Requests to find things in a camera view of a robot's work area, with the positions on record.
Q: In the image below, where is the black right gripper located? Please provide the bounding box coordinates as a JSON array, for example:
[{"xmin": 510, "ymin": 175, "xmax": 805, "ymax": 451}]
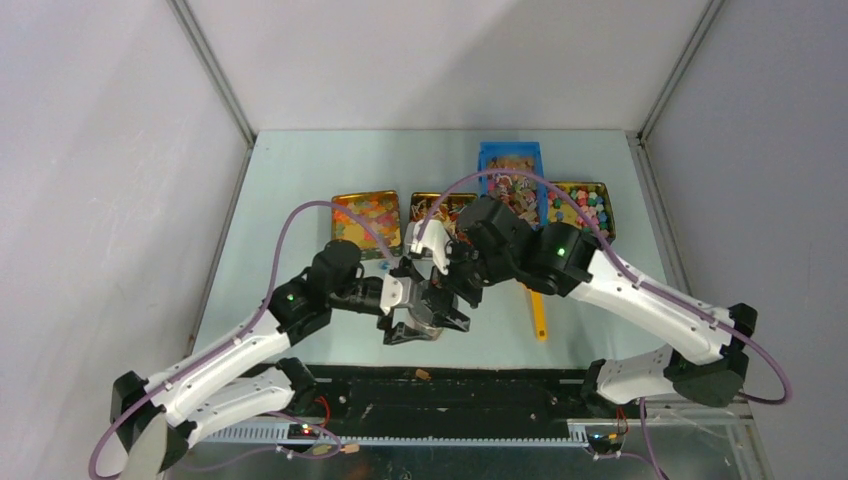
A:
[{"xmin": 420, "ymin": 234, "xmax": 516, "ymax": 333}]

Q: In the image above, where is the orange plastic scoop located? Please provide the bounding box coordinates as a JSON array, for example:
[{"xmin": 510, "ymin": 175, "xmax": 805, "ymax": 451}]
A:
[{"xmin": 528, "ymin": 290, "xmax": 548, "ymax": 342}]

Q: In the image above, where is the clear plastic jar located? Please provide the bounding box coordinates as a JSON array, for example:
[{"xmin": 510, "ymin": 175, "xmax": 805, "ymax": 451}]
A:
[{"xmin": 405, "ymin": 281, "xmax": 443, "ymax": 341}]

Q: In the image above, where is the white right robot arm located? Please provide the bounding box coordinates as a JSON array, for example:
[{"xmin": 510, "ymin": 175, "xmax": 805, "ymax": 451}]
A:
[{"xmin": 408, "ymin": 197, "xmax": 757, "ymax": 418}]

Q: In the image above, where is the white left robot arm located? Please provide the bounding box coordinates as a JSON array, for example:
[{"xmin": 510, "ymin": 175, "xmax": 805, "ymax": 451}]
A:
[{"xmin": 108, "ymin": 240, "xmax": 455, "ymax": 479}]

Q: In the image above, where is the tin of gummy candies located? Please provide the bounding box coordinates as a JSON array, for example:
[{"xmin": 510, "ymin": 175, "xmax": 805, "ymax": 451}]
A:
[{"xmin": 331, "ymin": 190, "xmax": 403, "ymax": 260}]

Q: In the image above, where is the blue bin of candies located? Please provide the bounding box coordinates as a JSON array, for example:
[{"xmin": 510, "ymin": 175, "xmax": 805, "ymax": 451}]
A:
[{"xmin": 478, "ymin": 141, "xmax": 548, "ymax": 229}]

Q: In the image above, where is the tin of colourful cube candies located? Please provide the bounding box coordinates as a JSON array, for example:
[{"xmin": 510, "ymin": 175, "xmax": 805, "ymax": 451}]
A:
[{"xmin": 547, "ymin": 182, "xmax": 616, "ymax": 243}]

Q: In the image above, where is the tin of lollipops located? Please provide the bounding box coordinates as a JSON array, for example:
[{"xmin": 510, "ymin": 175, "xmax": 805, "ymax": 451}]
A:
[{"xmin": 409, "ymin": 192, "xmax": 478, "ymax": 234}]

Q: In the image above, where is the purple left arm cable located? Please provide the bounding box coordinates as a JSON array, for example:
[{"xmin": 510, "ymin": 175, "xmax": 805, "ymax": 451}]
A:
[{"xmin": 87, "ymin": 200, "xmax": 402, "ymax": 480}]

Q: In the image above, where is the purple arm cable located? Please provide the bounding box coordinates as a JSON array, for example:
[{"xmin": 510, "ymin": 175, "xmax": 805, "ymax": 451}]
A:
[
  {"xmin": 413, "ymin": 169, "xmax": 794, "ymax": 480},
  {"xmin": 87, "ymin": 200, "xmax": 402, "ymax": 480}
]

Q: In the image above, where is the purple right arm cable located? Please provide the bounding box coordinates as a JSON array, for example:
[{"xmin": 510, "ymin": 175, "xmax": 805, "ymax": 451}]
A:
[{"xmin": 413, "ymin": 169, "xmax": 794, "ymax": 480}]

